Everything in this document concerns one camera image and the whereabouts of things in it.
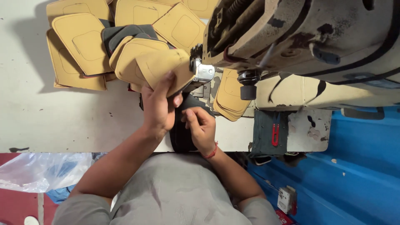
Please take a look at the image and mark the person's left hand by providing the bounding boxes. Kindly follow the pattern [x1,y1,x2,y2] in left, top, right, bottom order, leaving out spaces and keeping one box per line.
[141,71,184,135]

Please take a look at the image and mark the person's right hand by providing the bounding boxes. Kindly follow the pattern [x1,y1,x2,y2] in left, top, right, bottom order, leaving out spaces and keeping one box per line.
[181,107,218,156]

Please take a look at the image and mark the dark grey fabric piece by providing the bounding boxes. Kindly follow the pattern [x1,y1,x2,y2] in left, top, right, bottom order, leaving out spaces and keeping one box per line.
[168,92,216,154]

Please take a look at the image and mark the tan padded shoe piece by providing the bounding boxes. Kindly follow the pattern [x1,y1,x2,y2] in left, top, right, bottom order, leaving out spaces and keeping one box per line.
[136,48,196,98]

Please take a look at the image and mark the stack of tan cut panels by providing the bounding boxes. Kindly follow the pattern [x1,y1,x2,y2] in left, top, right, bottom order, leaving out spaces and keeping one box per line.
[213,68,251,122]

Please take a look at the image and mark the silver metal presser assembly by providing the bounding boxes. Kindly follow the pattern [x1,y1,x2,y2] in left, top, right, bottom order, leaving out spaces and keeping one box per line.
[189,56,216,85]

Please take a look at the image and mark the black round machine knob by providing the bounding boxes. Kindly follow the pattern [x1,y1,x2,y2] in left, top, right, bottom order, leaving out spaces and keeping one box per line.
[237,70,262,101]

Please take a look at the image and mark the dark green cloth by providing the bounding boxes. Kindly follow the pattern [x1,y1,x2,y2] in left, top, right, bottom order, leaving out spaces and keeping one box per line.
[249,109,291,158]

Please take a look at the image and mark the person's grey shirt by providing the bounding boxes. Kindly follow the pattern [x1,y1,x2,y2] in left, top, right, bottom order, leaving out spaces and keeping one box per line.
[51,152,282,225]

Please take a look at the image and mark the red thread snips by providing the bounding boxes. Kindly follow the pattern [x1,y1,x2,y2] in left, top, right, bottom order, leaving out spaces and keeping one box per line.
[271,112,281,147]

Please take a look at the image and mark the dark grey padded panel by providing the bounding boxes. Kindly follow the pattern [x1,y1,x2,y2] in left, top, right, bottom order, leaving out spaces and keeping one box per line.
[101,24,175,59]

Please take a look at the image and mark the pile of tan stitched panels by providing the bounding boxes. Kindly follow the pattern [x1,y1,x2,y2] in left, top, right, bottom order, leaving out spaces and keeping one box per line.
[46,0,219,93]

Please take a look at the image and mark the red cardboard box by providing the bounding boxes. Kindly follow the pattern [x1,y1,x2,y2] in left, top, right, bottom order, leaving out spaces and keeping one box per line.
[275,209,297,225]

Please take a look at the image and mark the beige worn sewing machine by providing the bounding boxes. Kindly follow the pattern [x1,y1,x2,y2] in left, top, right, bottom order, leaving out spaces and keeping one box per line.
[189,0,400,112]

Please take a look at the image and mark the blue plastic bag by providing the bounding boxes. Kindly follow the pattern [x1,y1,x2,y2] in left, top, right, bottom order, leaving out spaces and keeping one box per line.
[46,184,76,204]

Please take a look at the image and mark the clear plastic bag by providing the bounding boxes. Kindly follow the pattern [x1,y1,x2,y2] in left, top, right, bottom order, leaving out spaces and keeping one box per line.
[0,152,95,193]

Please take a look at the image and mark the red thread bracelet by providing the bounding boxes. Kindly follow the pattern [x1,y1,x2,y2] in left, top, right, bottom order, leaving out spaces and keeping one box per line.
[201,141,219,159]

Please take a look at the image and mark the white electrical switch box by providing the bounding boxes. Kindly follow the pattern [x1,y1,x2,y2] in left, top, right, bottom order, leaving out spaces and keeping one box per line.
[277,186,298,216]

